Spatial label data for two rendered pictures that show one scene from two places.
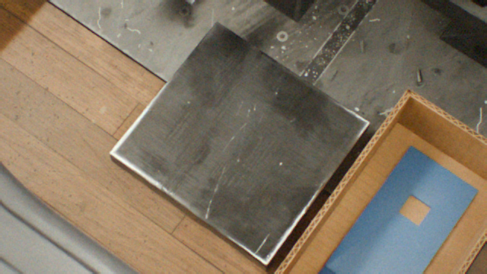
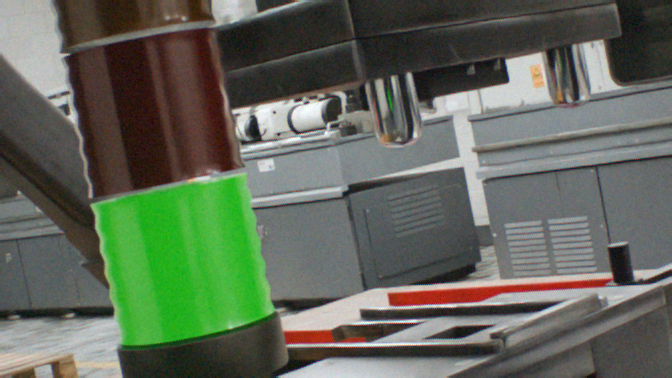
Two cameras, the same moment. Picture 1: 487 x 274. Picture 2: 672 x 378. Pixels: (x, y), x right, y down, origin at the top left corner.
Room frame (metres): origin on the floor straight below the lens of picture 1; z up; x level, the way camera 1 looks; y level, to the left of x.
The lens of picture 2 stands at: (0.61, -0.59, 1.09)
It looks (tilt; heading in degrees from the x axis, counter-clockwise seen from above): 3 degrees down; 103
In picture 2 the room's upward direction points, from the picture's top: 11 degrees counter-clockwise
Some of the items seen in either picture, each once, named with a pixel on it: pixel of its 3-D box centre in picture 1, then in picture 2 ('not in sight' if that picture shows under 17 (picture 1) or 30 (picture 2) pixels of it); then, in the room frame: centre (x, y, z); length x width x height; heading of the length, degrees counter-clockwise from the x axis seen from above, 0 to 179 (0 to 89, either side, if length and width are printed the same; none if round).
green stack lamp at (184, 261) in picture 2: not in sight; (183, 257); (0.50, -0.28, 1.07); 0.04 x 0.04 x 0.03
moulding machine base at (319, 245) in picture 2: not in sight; (154, 237); (-2.96, 8.71, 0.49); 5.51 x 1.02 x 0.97; 143
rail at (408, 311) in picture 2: not in sight; (496, 327); (0.52, 0.06, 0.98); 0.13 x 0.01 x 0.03; 147
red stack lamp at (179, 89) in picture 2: not in sight; (153, 113); (0.50, -0.28, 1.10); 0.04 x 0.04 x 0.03
